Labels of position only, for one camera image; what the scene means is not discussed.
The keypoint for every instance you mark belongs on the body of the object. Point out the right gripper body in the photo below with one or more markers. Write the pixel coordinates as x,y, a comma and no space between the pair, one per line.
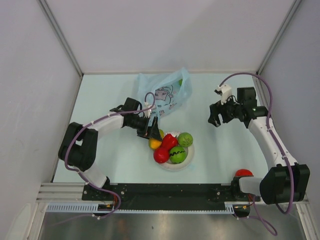
229,111

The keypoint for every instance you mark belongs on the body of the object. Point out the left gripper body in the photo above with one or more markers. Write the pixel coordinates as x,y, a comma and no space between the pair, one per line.
141,125

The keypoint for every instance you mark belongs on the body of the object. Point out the yellow orange mango toy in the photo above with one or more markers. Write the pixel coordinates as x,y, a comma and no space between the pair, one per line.
153,143

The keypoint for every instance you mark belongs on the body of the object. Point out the red bell pepper toy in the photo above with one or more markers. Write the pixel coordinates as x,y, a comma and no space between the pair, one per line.
169,142

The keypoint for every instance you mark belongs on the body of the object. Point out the red apple toy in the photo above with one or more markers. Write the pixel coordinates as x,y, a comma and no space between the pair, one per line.
161,155

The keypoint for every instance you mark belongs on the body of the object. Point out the green custard apple toy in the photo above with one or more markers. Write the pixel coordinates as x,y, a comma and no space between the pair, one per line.
185,139

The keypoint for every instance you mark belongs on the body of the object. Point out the green watermelon toy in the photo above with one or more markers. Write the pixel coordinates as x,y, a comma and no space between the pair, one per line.
177,155

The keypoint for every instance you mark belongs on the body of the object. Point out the light blue plastic bag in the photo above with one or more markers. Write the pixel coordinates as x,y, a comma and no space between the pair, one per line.
165,90

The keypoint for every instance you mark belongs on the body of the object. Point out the orange red tomato toy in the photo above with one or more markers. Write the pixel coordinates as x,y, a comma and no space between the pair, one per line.
243,173

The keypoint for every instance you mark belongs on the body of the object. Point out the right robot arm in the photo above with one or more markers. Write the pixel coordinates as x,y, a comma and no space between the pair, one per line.
286,180

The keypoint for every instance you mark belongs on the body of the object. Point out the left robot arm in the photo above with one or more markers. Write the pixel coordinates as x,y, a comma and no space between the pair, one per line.
78,149

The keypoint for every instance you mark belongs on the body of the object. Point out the white paper plate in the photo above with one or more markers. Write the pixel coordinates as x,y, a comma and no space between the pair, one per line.
176,167

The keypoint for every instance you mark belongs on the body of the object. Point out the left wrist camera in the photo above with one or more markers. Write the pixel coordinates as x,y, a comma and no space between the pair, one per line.
148,109

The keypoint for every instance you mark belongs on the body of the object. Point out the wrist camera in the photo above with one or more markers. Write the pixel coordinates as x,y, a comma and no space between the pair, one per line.
148,109
225,91

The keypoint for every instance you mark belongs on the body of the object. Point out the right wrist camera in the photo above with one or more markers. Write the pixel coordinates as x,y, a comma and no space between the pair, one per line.
225,91

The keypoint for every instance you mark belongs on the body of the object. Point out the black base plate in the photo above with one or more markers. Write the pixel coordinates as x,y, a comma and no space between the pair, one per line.
177,197

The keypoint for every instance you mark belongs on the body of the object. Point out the aluminium rail frame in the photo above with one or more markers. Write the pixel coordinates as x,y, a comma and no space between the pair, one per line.
82,192

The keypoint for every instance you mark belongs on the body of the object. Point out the white cable duct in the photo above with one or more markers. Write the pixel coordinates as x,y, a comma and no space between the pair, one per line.
96,208

